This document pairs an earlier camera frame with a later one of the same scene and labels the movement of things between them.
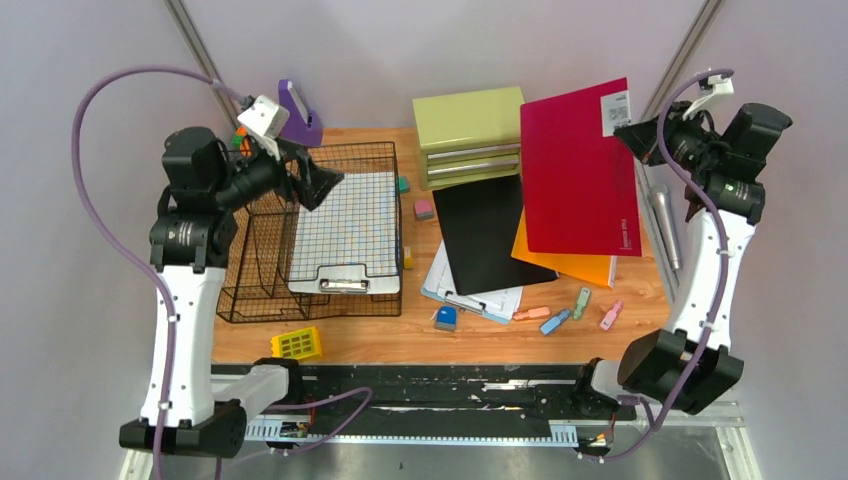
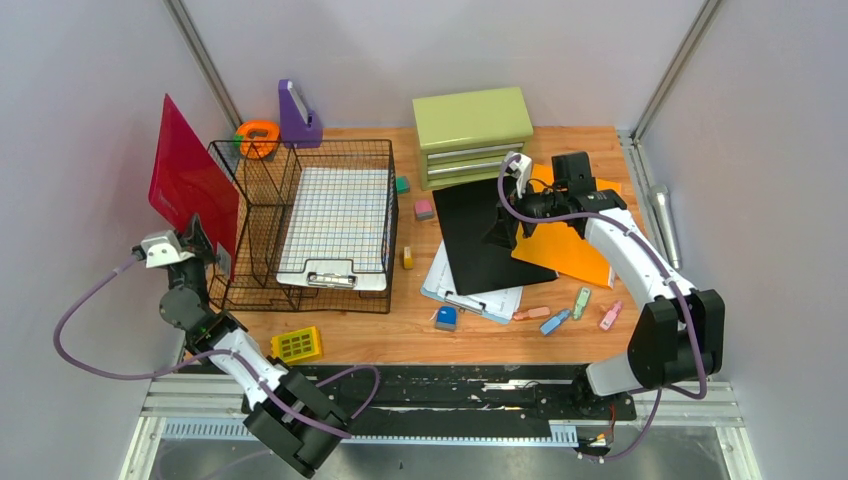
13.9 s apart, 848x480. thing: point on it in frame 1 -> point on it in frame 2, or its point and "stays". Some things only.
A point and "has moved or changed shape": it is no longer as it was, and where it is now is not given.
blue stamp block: (447, 318) stays
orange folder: (599, 270) stays
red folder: (579, 174) has moved or changed shape
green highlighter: (581, 303) stays
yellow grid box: (298, 344) stays
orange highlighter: (532, 313) stays
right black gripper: (643, 140) -> (502, 233)
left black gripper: (315, 183) -> (198, 242)
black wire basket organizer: (343, 258) stays
